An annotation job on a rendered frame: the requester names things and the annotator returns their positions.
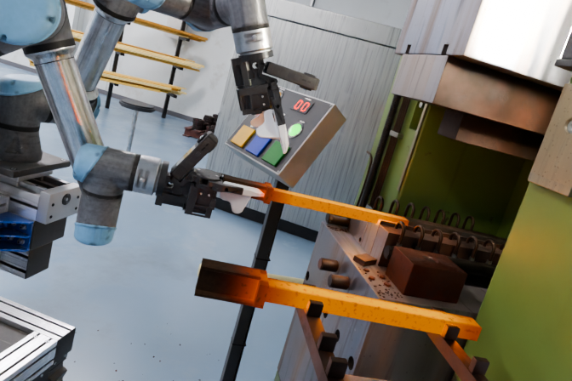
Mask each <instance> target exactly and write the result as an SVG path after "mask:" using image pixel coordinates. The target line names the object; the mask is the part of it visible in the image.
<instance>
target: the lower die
mask: <svg viewBox="0 0 572 381"><path fill-rule="evenodd" d="M402 217H404V216H402ZM405 218H406V219H407V220H408V221H411V222H415V223H420V224H424V225H431V226H436V227H440V228H444V229H449V230H456V231H460V232H465V233H469V234H473V235H478V236H485V237H489V238H494V239H498V240H502V241H506V240H507V239H506V238H502V237H498V236H494V235H490V234H486V233H482V232H477V231H473V230H466V229H461V228H457V227H453V226H449V225H441V224H437V223H433V222H429V221H425V220H420V219H412V218H409V217H405ZM395 225H396V222H391V221H387V220H383V219H379V221H378V223H377V224H375V223H370V222H367V221H362V220H358V219H351V220H350V223H349V226H348V229H347V230H348V231H349V232H350V233H351V234H352V236H353V237H354V238H355V239H356V241H357V242H358V243H359V244H360V245H361V247H362V248H363V249H364V250H365V251H366V253H367V254H368V255H370V256H372V257H374V258H375V259H377V261H376V264H377V265H378V266H383V267H387V266H388V264H389V261H390V260H389V259H385V257H384V254H383V253H384V248H385V247H386V245H387V246H396V244H397V242H398V240H399V237H400V235H401V232H402V226H401V225H399V227H398V229H395V228H394V227H395ZM405 226H406V231H405V235H404V238H403V242H402V244H403V245H402V247H406V248H411V249H415V246H417V244H418V241H419V239H420V229H418V230H417V232H416V233H414V232H413V230H414V228H415V226H412V225H405ZM424 230H425V236H424V239H423V242H422V244H421V246H420V247H421V251H425V252H430V253H433V251H434V249H436V246H437V244H438V239H439V234H438V232H437V233H436V234H435V236H431V233H432V231H433V230H429V229H425V228H424ZM449 236H450V234H449V233H445V232H443V241H442V244H441V247H440V249H439V254H442V255H445V256H449V257H451V254H452V253H453V252H454V250H455V246H456V243H457V237H456V236H454V237H453V239H452V240H450V239H449ZM360 237H361V241H359V238H360ZM460 238H461V244H460V248H459V250H458V253H457V258H458V259H466V260H468V259H469V257H470V256H471V255H472V251H473V249H474V246H475V241H474V240H470V242H469V243H466V239H467V238H468V237H466V236H460ZM484 242H485V241H483V240H478V250H477V253H476V255H475V260H474V261H476V262H480V263H486V261H487V259H488V258H489V255H490V253H491V250H492V245H491V243H488V244H487V246H486V247H484V246H483V243H484ZM495 245H496V250H495V255H494V257H493V259H492V264H493V265H497V264H498V262H499V259H500V256H501V253H502V251H503V249H502V250H500V249H499V247H500V245H501V244H500V243H495ZM491 279H492V278H488V277H483V276H474V275H469V274H467V278H466V281H470V282H475V283H480V284H485V285H489V284H490V281H491Z"/></svg>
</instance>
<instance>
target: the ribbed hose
mask: <svg viewBox="0 0 572 381"><path fill-rule="evenodd" d="M400 99H401V96H398V95H395V94H394V96H393V100H392V102H391V106H390V107H391V108H390V110H389V111H388V112H389V113H388V115H387V118H386V122H385V124H384V125H385V126H384V129H383V131H382V134H381V137H380V140H379V141H380V142H379V144H378V147H377V150H376V153H375V157H374V159H373V162H372V163H373V164H372V166H371V169H370V172H369V176H368V178H367V181H366V182H367V183H366V184H365V187H364V191H363V194H362V196H361V197H362V198H361V201H360V204H359V205H358V206H359V207H361V208H366V205H367V201H368V199H369V195H370V192H371V189H372V187H373V186H372V185H373V183H374V181H375V176H376V174H377V170H378V167H379V165H380V161H381V158H382V155H383V153H384V152H383V151H384V150H385V149H384V148H386V147H385V146H386V142H387V139H388V137H389V136H388V135H389V132H390V130H391V128H392V124H393V121H394V120H393V119H394V117H395V116H396V115H395V114H396V111H397V108H398V105H399V103H400V102H399V101H400Z"/></svg>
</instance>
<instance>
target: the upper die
mask: <svg viewBox="0 0 572 381"><path fill-rule="evenodd" d="M561 93H562V92H561V91H558V90H556V89H553V88H549V87H545V86H542V85H540V84H537V83H534V82H530V81H527V80H523V79H521V78H518V77H514V76H511V75H508V74H505V73H502V72H499V71H495V70H492V69H489V68H487V67H483V66H480V65H476V64H473V63H471V62H468V61H464V60H460V59H457V58H455V57H452V56H449V55H427V54H403V57H402V59H401V62H400V66H399V68H398V73H397V75H396V78H395V82H394V84H393V87H392V91H391V94H395V95H398V96H402V97H404V98H408V99H411V100H416V101H420V102H422V103H426V104H428V105H434V106H437V107H440V108H444V109H450V110H453V111H459V112H464V113H466V114H470V115H473V116H476V117H481V118H484V119H488V120H490V121H494V122H499V123H502V124H506V125H508V126H512V127H515V128H520V129H523V130H526V131H530V132H532V133H536V134H541V135H544V136H545V134H546V131H547V128H548V125H549V123H550V121H551V119H552V115H553V112H554V111H555V108H556V106H557V103H558V100H559V97H560V95H561Z"/></svg>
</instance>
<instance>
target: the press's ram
mask: <svg viewBox="0 0 572 381"><path fill-rule="evenodd" d="M571 28H572V0H411V2H410V5H409V10H408V13H407V15H406V19H405V21H404V24H403V29H402V32H401V35H400V38H399V40H398V45H397V48H396V51H395V54H398V55H402V56H403V54H427V55H449V56H452V57H455V58H457V59H460V60H464V61H468V62H471V63H473V64H476V65H480V66H483V67H487V68H489V69H492V70H495V71H499V72H502V73H505V74H508V75H511V76H514V77H518V78H521V79H523V80H527V81H530V82H534V83H537V84H540V85H542V86H545V87H549V88H553V89H556V90H558V91H561V92H562V91H563V87H564V84H565V83H569V80H570V78H571V76H572V71H567V70H565V69H562V68H559V67H556V66H555V62H556V60H557V59H561V54H562V52H563V49H564V46H565V43H566V42H567V39H568V37H569V33H570V31H571Z"/></svg>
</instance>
